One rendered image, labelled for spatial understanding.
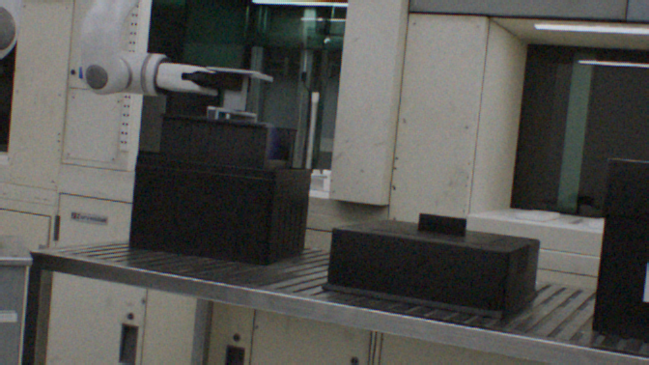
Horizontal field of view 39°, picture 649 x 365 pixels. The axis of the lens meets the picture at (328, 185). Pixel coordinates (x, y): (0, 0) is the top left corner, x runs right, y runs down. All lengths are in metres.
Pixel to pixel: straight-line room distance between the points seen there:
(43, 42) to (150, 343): 0.81
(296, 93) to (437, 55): 1.16
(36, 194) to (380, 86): 0.98
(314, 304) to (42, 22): 1.34
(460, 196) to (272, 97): 1.30
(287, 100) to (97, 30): 1.35
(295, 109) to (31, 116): 0.96
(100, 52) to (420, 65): 0.66
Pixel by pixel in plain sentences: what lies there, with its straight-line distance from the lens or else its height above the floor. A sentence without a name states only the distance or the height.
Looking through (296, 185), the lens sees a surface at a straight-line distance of 1.81.
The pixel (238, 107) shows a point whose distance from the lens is 1.80.
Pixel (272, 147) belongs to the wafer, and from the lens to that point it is 1.83.
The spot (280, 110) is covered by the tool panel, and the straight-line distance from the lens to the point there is 3.08.
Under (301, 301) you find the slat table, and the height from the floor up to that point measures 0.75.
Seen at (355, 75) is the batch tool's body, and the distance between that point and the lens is 1.96.
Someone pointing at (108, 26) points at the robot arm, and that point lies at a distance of 1.82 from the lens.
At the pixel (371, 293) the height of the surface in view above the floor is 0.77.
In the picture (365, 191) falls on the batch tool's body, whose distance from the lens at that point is 1.94.
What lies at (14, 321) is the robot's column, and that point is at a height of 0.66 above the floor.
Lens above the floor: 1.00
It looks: 3 degrees down
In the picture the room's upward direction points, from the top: 6 degrees clockwise
